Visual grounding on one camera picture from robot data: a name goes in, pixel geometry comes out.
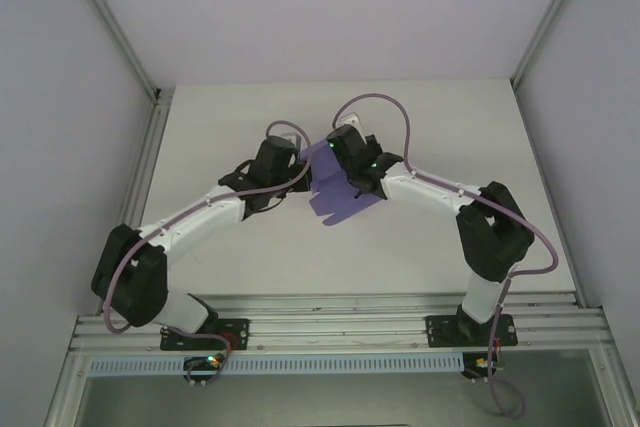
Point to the aluminium side rail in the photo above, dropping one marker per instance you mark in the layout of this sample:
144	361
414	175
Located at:
142	182
550	197

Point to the aluminium frame post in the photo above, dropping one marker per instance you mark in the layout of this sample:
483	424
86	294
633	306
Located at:
110	22
550	17

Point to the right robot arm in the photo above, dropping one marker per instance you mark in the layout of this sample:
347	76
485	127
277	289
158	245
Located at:
495	237

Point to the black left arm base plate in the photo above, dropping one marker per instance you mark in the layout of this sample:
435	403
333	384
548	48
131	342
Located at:
240	334

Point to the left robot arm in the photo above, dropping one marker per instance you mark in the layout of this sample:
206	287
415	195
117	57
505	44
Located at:
130	277

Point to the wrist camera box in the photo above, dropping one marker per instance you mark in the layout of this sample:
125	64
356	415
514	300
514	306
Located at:
352	120
292	138

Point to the aluminium cross rail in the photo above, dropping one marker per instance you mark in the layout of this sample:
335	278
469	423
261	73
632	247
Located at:
325	319

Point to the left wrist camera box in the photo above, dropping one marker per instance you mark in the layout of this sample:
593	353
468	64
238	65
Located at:
292	138

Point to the purple cloth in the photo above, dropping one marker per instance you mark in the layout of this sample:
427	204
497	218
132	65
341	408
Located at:
330	197

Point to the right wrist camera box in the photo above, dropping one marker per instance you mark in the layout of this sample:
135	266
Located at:
352	120

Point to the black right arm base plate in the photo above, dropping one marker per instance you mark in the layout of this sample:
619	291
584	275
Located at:
440	332

